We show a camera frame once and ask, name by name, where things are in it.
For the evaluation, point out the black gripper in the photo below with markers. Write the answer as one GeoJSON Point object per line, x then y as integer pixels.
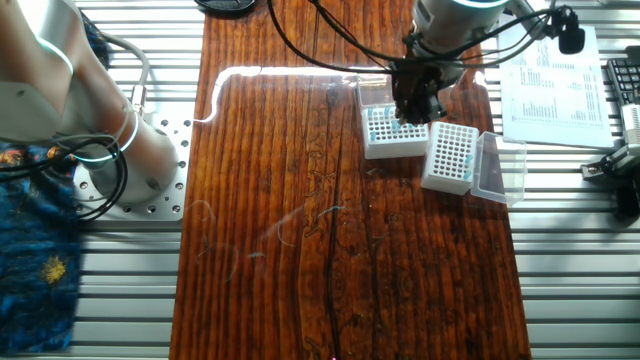
{"type": "Point", "coordinates": [422, 80]}

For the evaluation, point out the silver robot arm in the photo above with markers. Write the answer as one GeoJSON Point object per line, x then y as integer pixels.
{"type": "Point", "coordinates": [50, 100]}

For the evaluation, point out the white pipette tip holder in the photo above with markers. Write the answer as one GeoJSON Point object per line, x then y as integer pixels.
{"type": "Point", "coordinates": [395, 150]}
{"type": "Point", "coordinates": [445, 186]}

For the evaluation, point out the printed paper sheet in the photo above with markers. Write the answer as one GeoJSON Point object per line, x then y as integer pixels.
{"type": "Point", "coordinates": [555, 100]}

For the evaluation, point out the brown wooden board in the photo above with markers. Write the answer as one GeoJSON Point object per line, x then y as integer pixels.
{"type": "Point", "coordinates": [280, 225]}

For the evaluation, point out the black keyboard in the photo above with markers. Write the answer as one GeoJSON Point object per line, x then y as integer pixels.
{"type": "Point", "coordinates": [625, 75]}

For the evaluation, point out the blue painted cloth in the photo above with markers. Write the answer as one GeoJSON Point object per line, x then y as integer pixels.
{"type": "Point", "coordinates": [35, 300]}

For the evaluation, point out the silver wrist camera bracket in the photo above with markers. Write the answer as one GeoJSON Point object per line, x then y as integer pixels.
{"type": "Point", "coordinates": [527, 12]}

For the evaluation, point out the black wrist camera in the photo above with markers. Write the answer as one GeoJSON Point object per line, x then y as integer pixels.
{"type": "Point", "coordinates": [570, 34]}

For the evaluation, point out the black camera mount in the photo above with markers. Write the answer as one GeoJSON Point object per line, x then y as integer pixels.
{"type": "Point", "coordinates": [615, 162]}

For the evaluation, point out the silver perforated base plate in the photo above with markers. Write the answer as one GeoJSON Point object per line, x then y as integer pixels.
{"type": "Point", "coordinates": [172, 202]}

